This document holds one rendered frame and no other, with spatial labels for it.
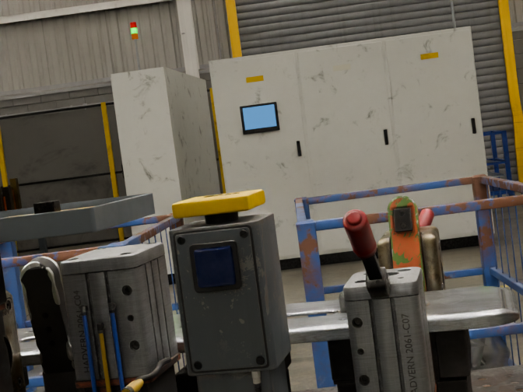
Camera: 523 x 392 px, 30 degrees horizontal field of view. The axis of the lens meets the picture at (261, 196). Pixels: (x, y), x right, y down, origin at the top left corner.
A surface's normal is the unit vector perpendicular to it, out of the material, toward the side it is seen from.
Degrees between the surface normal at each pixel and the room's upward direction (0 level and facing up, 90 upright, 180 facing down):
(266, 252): 90
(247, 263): 90
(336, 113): 90
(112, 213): 90
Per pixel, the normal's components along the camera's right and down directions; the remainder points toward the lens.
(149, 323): 0.97, -0.11
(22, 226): -0.21, 0.08
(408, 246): -0.23, -0.13
